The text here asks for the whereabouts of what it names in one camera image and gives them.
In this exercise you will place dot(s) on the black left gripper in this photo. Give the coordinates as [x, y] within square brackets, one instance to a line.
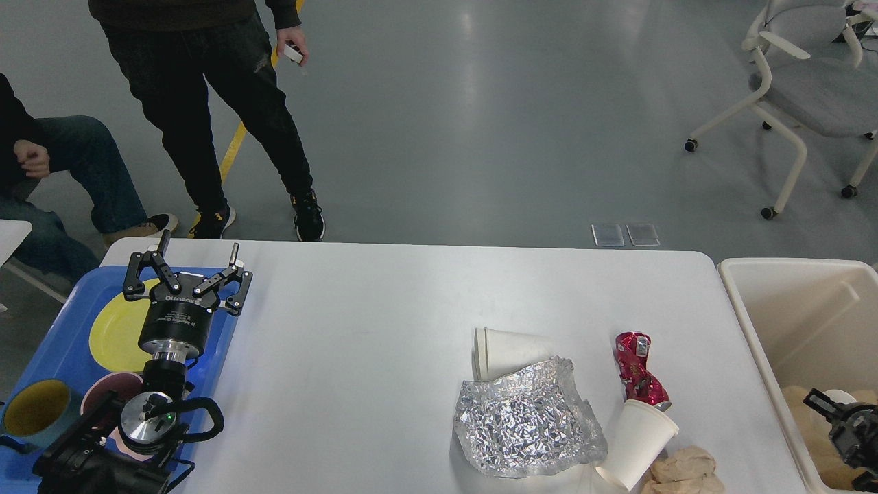
[176, 319]

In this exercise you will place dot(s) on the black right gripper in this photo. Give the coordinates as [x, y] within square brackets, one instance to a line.
[853, 433]

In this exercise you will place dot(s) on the yellow plastic plate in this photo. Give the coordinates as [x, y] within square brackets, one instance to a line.
[115, 333]

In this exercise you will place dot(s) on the brown paper front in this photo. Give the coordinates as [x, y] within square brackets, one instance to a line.
[689, 470]

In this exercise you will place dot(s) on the white paper cup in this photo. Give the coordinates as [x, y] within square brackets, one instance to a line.
[840, 396]
[642, 432]
[497, 353]

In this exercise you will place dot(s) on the aluminium foil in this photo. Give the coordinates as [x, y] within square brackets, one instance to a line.
[530, 422]

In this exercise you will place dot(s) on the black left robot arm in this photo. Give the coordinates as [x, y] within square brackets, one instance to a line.
[130, 445]

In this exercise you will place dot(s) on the white plastic bin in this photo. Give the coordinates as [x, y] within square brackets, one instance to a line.
[809, 323]

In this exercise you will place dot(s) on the white table edge left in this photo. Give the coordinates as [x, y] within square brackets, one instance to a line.
[13, 234]

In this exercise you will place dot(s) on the teal mug yellow inside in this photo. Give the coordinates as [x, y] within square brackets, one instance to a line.
[38, 414]

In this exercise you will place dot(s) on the crushed red can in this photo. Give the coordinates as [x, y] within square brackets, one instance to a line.
[631, 352]

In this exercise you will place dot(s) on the seated person in jeans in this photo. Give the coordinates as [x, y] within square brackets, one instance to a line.
[53, 167]

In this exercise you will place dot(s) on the person in black trousers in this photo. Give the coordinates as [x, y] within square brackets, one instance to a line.
[173, 52]

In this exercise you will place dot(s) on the lying white paper cup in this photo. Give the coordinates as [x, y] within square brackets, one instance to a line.
[497, 353]

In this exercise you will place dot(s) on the grey office chair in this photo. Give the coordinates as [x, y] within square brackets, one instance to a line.
[808, 66]

